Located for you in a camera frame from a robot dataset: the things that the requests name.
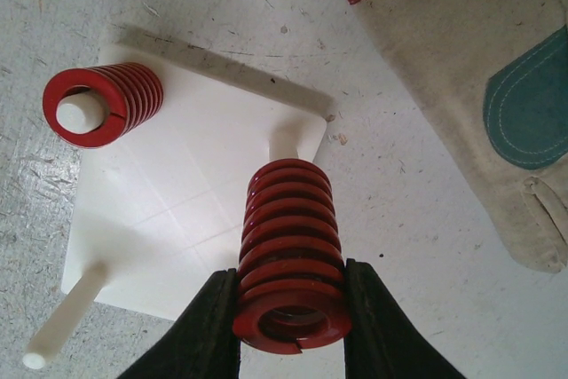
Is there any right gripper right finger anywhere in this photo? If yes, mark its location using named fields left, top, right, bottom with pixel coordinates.
left=343, top=258, right=463, bottom=379

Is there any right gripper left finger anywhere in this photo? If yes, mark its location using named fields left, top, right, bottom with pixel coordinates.
left=120, top=268, right=241, bottom=379

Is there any medium red spring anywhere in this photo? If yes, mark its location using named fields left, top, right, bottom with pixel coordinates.
left=233, top=158, right=351, bottom=355

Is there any short red spring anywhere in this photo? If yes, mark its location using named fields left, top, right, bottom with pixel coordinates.
left=43, top=62, right=164, bottom=148

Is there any beige work glove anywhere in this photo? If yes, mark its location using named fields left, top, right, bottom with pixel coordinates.
left=348, top=0, right=567, bottom=273

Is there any white peg board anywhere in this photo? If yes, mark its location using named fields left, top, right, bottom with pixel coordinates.
left=22, top=43, right=327, bottom=369

